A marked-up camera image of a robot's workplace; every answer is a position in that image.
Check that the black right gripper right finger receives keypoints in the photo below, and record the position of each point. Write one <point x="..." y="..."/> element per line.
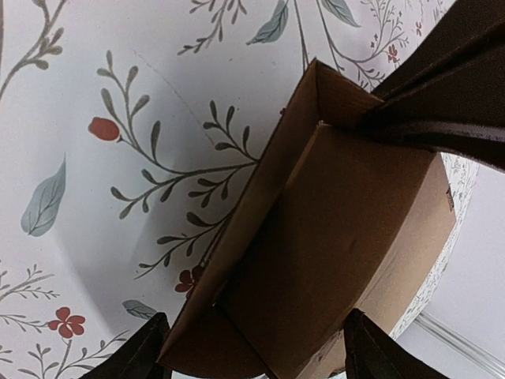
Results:
<point x="373" y="354"/>

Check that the brown cardboard box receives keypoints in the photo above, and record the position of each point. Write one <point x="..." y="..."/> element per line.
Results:
<point x="329" y="221"/>

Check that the right aluminium corner post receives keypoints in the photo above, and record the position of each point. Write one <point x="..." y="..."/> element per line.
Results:
<point x="458" y="343"/>

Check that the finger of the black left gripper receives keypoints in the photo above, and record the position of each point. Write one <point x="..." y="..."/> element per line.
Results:
<point x="448" y="96"/>

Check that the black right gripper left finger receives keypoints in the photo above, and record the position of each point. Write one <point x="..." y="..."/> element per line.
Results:
<point x="137" y="357"/>

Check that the floral patterned table mat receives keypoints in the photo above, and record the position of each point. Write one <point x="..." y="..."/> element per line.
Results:
<point x="128" y="132"/>

